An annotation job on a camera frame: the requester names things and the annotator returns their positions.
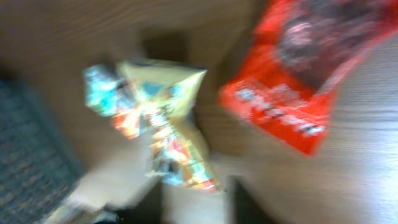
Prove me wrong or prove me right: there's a yellow snack bag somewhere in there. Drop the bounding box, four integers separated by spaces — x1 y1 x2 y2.
116 60 221 192

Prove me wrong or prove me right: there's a grey plastic mesh basket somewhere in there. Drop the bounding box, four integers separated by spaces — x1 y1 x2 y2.
1 80 83 224

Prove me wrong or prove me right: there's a red Hacks candy bag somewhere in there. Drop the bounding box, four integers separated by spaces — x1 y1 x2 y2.
219 0 397 156

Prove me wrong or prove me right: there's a teal tissue pack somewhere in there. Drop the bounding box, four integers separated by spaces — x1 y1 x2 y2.
83 64 121 117

